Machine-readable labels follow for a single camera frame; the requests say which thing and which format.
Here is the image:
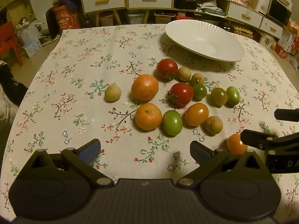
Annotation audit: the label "white papers pile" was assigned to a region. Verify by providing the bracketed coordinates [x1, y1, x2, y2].
[198, 3, 228, 17]

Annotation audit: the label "clear plastic storage box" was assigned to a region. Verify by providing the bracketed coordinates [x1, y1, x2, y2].
[100, 14, 115, 27]
[127, 12, 144, 25]

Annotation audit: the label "orange cherry tomato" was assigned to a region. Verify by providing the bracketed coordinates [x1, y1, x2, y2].
[226, 133, 248, 155]
[185, 103, 209, 127]

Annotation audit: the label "black device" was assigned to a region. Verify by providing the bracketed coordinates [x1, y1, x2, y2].
[175, 0, 199, 10]

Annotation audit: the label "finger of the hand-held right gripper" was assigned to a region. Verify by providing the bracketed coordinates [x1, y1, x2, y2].
[241, 129, 299, 151]
[274, 108, 299, 120]

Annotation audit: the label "red printed carton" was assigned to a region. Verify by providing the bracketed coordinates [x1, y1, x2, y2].
[274, 41, 295, 59]

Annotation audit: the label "white carton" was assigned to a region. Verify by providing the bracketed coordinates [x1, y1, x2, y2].
[255, 0, 272, 14]

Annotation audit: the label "black and white fleece jacket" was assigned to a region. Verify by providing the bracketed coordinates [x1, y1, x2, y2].
[0, 61, 28, 124]

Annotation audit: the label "white bag green print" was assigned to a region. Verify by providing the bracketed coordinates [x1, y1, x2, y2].
[15, 16, 45, 43]

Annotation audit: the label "red tomato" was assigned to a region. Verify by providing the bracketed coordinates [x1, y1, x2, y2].
[156, 58, 179, 81]
[167, 82, 195, 106]

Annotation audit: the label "dark green cherry tomato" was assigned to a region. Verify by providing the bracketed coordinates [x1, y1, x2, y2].
[193, 83, 207, 99]

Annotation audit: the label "wooden bookshelf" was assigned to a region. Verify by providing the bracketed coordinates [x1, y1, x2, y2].
[0, 0, 38, 26]

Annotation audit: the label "orange printed bag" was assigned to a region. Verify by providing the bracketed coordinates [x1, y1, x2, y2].
[52, 5, 80, 32]

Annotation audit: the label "black upright bag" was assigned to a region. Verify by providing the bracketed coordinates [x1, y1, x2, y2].
[45, 7, 60, 40]

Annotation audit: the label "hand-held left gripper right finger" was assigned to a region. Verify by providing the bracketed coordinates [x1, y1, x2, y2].
[176, 141, 265, 187]

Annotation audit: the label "pale longan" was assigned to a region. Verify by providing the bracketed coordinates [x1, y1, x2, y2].
[104, 85, 122, 102]
[190, 73, 205, 85]
[178, 66, 192, 82]

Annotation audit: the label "brownish longan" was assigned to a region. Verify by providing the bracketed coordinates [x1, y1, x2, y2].
[204, 116, 223, 135]

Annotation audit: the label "red plastic chair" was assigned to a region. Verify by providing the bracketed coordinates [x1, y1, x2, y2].
[0, 21, 24, 67]

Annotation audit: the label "orange mandarin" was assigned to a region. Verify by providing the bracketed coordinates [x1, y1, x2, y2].
[131, 74, 160, 102]

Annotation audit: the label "small fruits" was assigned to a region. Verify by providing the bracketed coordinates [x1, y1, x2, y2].
[135, 103, 163, 131]

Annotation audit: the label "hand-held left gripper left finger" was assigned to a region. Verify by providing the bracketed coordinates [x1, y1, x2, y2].
[27, 138, 112, 185]

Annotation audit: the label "low wooden shelf unit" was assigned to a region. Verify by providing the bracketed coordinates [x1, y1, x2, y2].
[175, 0, 292, 40]

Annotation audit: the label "black framed box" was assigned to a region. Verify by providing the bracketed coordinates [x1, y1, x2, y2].
[267, 0, 292, 26]

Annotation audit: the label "olive green tomato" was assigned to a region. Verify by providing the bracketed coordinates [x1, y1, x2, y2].
[211, 87, 229, 106]

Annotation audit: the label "yellow egg tray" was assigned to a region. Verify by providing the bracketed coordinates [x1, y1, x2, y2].
[234, 24, 255, 38]

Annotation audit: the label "large green tomato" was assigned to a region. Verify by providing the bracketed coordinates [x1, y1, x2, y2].
[163, 110, 183, 136]

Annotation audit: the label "white low shelf drawer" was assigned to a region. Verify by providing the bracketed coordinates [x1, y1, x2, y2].
[228, 3, 263, 28]
[260, 17, 284, 38]

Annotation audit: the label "bright green cherry tomato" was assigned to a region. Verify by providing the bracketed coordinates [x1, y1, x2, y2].
[226, 86, 241, 106]

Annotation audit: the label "white ribbed plate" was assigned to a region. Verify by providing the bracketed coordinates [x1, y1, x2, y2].
[165, 20, 245, 62]

